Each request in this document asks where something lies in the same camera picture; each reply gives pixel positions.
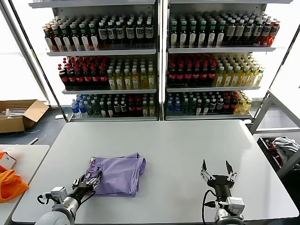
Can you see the open cardboard box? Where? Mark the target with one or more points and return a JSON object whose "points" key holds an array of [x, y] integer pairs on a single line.
{"points": [[35, 112]]}

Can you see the cola bottle red cap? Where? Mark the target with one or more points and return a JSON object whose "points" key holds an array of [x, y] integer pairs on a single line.
{"points": [[79, 78], [95, 78], [196, 75], [138, 107], [226, 104], [71, 78], [102, 78], [87, 78], [179, 75], [233, 103], [204, 74], [211, 74], [131, 107], [171, 75], [63, 78], [187, 75]]}

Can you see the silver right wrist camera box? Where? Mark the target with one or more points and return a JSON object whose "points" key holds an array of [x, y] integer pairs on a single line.
{"points": [[235, 205]]}

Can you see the dark bottle white label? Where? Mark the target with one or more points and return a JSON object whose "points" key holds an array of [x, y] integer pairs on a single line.
{"points": [[206, 107], [198, 107], [109, 110], [102, 110]]}

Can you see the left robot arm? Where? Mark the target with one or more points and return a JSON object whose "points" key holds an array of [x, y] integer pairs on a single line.
{"points": [[58, 213]]}

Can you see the blue water bottle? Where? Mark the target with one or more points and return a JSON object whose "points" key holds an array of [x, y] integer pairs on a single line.
{"points": [[169, 106], [75, 109], [82, 108], [177, 106]]}

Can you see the black storage bin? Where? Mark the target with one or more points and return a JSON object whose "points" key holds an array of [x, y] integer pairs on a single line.
{"points": [[267, 152]]}

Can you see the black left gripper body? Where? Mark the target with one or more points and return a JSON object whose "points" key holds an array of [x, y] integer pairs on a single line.
{"points": [[80, 191]]}

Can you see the grey white garment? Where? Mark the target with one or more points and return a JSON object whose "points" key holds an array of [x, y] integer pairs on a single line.
{"points": [[283, 145]]}

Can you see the short grey strip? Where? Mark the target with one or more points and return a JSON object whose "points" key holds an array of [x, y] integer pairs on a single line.
{"points": [[34, 140]]}

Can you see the pale yellow drink bottle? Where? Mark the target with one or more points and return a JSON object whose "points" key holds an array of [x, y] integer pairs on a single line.
{"points": [[151, 109], [145, 109]]}

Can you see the grey metal drink shelf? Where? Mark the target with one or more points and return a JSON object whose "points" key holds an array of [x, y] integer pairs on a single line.
{"points": [[220, 50], [100, 52]]}

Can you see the red drink bottle white cap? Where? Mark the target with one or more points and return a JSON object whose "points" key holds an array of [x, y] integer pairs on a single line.
{"points": [[273, 32]]}

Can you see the purple t-shirt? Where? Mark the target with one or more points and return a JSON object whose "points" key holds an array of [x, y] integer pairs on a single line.
{"points": [[117, 173]]}

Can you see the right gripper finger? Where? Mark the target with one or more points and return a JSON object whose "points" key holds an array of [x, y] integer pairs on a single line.
{"points": [[204, 166], [229, 167]]}

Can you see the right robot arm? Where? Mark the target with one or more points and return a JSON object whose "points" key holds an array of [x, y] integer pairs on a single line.
{"points": [[225, 216]]}

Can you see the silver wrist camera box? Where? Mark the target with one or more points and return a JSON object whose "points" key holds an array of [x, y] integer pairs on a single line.
{"points": [[58, 193], [235, 205]]}

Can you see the small white orange box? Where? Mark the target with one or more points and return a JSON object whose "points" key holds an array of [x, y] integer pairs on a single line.
{"points": [[7, 161]]}

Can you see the dark metal window post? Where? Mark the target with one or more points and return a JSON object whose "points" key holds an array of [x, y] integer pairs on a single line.
{"points": [[38, 61], [283, 58]]}

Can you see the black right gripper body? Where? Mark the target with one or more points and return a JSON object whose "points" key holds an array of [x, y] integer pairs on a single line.
{"points": [[221, 181]]}

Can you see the grey metal frame table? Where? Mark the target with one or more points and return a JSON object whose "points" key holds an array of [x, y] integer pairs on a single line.
{"points": [[260, 112]]}

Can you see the small white flat object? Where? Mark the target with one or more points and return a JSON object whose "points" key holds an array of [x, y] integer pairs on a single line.
{"points": [[60, 116]]}

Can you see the dark bottle grey label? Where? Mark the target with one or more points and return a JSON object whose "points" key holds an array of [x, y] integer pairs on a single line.
{"points": [[239, 31], [230, 31]]}

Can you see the orange fabric bag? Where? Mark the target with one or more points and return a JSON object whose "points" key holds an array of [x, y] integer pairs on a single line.
{"points": [[9, 187]]}

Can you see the green tinted water bottle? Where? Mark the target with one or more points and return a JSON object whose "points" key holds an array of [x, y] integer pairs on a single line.
{"points": [[185, 106], [89, 109], [192, 106]]}

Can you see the red tea bottle white label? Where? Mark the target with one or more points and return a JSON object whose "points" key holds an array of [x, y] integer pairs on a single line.
{"points": [[48, 41]]}

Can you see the white foam strips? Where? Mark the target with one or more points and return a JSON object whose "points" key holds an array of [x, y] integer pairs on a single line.
{"points": [[14, 114]]}

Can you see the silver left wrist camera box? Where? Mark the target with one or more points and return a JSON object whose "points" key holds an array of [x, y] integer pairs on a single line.
{"points": [[58, 193]]}

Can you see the red garment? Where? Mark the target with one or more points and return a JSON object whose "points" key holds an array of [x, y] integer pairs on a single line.
{"points": [[270, 146]]}

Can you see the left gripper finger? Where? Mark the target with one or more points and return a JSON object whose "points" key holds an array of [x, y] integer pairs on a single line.
{"points": [[95, 179], [79, 181]]}

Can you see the dark drink bottle white cap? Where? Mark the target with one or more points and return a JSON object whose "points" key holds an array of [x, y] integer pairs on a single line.
{"points": [[116, 107], [139, 32], [265, 32], [102, 34], [119, 33], [110, 33], [212, 105], [148, 32], [123, 107], [248, 31], [129, 32], [219, 105], [257, 31]]}

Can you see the dark tea bottle green cap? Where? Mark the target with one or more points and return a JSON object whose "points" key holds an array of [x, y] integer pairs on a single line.
{"points": [[211, 35], [220, 34], [192, 35], [65, 39], [201, 35], [93, 38], [75, 38], [173, 35], [57, 39], [84, 38], [183, 35]]}

